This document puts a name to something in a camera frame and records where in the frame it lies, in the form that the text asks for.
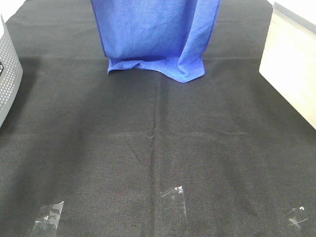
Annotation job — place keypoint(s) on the blue microfibre towel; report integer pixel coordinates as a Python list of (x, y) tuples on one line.
[(167, 36)]

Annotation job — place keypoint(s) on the black table cloth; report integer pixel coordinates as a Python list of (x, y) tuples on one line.
[(109, 144)]

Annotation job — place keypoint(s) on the clear tape strip middle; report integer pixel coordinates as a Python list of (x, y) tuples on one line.
[(173, 217)]

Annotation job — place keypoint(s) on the clear tape strip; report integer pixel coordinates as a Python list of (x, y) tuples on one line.
[(47, 220), (173, 217), (296, 217)]

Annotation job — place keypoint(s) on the white plastic storage box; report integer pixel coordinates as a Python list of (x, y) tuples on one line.
[(288, 61)]

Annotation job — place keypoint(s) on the grey perforated metal basket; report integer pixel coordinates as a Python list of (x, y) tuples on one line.
[(10, 72)]

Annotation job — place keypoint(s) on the clear tape strip left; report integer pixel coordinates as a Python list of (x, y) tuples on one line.
[(47, 220)]

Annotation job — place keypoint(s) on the clear tape strip right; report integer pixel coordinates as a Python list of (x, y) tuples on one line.
[(296, 217)]

